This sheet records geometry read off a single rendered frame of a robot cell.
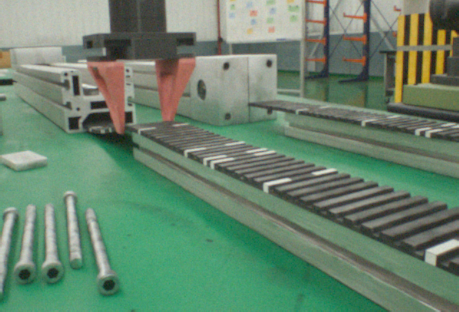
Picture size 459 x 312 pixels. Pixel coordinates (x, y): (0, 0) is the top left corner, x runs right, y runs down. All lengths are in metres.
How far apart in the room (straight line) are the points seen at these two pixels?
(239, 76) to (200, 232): 0.39
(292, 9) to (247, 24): 0.85
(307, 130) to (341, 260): 0.32
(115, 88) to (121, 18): 0.07
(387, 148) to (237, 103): 0.26
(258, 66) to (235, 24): 6.42
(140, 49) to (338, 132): 0.22
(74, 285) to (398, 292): 0.14
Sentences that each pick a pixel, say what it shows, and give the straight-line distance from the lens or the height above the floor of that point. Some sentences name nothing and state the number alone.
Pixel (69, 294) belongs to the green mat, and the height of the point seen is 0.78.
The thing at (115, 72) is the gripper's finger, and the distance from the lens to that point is 0.43.
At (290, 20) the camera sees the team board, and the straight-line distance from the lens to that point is 6.35.
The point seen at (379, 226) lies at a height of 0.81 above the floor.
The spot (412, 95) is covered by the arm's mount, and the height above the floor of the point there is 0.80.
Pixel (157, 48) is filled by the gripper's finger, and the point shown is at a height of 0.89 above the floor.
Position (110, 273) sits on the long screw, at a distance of 0.22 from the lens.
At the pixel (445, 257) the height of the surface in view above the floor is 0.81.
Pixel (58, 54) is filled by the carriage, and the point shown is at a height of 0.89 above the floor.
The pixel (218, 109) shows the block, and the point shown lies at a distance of 0.62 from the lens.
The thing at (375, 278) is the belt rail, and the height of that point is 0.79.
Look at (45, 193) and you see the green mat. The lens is 0.38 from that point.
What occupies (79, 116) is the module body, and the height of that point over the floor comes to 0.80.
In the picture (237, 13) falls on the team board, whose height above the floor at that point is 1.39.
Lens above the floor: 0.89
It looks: 11 degrees down
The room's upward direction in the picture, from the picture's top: 2 degrees counter-clockwise
